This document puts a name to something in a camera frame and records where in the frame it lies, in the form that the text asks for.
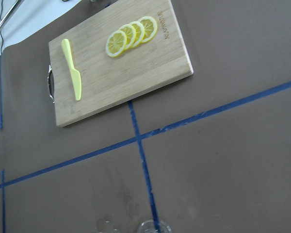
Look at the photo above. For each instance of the clear wine glass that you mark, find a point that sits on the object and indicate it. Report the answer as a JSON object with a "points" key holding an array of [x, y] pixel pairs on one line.
{"points": [[150, 227]]}

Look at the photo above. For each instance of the wooden cutting board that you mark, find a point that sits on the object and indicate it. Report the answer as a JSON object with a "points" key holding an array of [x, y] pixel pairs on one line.
{"points": [[106, 81]]}

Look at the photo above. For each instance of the lemon slice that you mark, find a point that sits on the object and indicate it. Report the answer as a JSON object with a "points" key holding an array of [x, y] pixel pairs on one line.
{"points": [[116, 43], [130, 32], [140, 32], [150, 27]]}

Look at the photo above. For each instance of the yellow plastic knife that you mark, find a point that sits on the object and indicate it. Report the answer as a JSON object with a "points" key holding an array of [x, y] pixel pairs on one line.
{"points": [[74, 73]]}

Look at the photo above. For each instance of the green handled reacher grabber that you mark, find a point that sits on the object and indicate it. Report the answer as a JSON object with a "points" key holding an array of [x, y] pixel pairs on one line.
{"points": [[9, 13]]}

